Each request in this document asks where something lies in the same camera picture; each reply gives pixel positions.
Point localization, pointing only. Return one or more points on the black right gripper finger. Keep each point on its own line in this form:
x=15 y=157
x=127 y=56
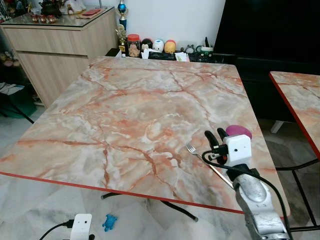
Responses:
x=210 y=138
x=221 y=134

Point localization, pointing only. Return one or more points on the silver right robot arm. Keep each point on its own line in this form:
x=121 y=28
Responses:
x=255 y=200

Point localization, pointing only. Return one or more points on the magenta plastic bowl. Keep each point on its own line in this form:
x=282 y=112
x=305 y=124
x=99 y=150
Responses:
x=240 y=130

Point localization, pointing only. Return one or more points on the silver metal fork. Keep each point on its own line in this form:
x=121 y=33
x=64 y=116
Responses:
x=192 y=150

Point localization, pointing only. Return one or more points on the green and white mug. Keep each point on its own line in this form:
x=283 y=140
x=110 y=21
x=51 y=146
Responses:
x=205 y=50

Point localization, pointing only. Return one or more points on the white paper slip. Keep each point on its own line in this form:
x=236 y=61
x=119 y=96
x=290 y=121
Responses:
x=182 y=56

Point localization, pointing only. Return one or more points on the small grey figurine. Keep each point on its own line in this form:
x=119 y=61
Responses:
x=190 y=48

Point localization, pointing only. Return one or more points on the white round figurine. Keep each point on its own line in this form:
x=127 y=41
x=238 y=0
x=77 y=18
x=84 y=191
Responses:
x=158 y=45

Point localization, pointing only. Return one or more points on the black round figurine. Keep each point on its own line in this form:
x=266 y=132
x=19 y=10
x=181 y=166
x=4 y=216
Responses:
x=147 y=44

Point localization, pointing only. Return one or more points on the black flat television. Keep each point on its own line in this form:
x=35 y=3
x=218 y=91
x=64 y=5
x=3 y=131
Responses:
x=270 y=27

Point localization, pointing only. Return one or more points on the clear jar with red lid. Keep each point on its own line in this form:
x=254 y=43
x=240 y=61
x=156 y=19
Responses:
x=133 y=46

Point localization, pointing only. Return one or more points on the small blue toy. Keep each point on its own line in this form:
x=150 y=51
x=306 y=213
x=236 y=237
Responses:
x=109 y=223

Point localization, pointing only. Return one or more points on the small gold trophy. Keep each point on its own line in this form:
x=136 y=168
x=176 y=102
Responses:
x=121 y=39

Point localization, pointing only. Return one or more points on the blue and gold trophy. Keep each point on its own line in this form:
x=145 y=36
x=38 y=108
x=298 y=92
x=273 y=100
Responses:
x=122 y=10

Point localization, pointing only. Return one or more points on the flat red box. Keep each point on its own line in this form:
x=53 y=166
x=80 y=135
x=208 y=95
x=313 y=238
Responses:
x=90 y=12

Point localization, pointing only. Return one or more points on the light wooden cabinet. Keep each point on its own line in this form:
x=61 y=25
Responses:
x=55 y=50

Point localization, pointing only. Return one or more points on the small red teacup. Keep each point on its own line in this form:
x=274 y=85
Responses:
x=51 y=18
x=35 y=18
x=43 y=18

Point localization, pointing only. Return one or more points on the dark teapot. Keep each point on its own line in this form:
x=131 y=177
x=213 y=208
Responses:
x=51 y=7

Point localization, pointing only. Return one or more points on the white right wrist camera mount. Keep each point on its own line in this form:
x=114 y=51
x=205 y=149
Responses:
x=238 y=149

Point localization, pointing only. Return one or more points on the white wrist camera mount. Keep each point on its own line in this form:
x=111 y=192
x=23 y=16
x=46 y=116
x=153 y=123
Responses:
x=238 y=149
x=81 y=226

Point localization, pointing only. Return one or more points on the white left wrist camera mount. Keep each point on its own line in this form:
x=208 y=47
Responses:
x=81 y=226

